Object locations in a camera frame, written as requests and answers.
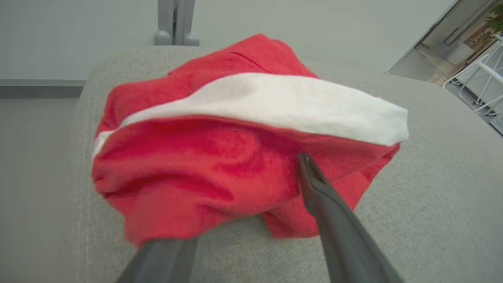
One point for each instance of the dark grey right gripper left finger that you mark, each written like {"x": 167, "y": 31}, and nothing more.
{"x": 161, "y": 261}

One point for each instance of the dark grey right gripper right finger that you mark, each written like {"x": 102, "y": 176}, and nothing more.
{"x": 341, "y": 232}

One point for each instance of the red and white garment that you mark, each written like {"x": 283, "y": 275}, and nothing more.
{"x": 235, "y": 145}

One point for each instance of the light grey fabric sofa seat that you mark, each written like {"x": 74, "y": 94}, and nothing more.
{"x": 424, "y": 204}

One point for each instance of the grey metal stand legs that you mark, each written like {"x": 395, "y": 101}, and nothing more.
{"x": 175, "y": 23}

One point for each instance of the glass door with metal frame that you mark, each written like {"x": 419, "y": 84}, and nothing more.
{"x": 444, "y": 43}

